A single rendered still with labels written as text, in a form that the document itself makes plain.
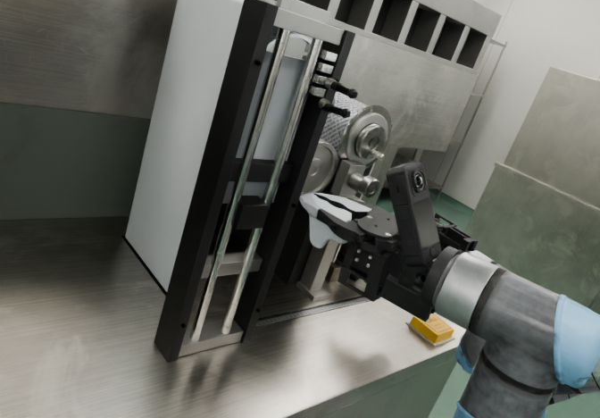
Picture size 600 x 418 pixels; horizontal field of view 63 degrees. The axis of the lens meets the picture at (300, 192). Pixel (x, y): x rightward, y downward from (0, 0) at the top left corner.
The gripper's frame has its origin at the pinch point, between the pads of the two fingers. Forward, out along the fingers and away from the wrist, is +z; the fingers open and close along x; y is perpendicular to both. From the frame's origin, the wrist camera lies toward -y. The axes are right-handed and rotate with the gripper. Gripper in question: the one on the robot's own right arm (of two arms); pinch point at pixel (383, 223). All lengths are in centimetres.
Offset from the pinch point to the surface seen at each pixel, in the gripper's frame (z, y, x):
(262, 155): -2.2, 14.5, 40.0
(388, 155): 57, -4, -73
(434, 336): -18.3, -17.3, -6.4
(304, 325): -5.0, -19.0, 19.5
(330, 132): 11.9, 15.2, 12.4
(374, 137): 5.9, 17.2, 6.1
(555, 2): 198, 126, -444
